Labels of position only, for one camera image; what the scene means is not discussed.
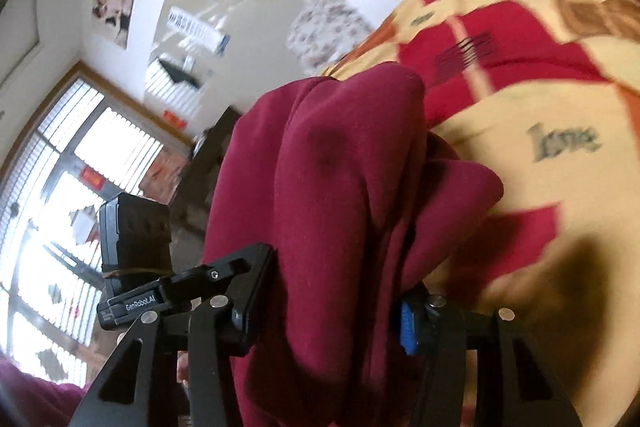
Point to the maroon garment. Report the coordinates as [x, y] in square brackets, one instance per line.
[325, 207]

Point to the white wall calendar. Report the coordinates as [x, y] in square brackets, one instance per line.
[197, 29]

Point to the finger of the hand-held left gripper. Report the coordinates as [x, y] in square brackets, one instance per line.
[220, 274]

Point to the dark wooden table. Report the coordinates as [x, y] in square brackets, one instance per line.
[215, 147]

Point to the printed red and yellow blanket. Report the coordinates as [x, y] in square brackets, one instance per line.
[550, 97]

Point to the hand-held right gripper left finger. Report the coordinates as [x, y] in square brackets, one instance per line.
[250, 322]

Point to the person's left forearm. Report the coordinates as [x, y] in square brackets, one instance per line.
[30, 392]

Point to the wall poster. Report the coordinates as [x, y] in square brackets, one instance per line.
[115, 7]

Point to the window with grille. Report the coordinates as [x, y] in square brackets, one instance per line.
[50, 207]

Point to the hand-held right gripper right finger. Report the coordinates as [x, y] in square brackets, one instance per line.
[407, 327]

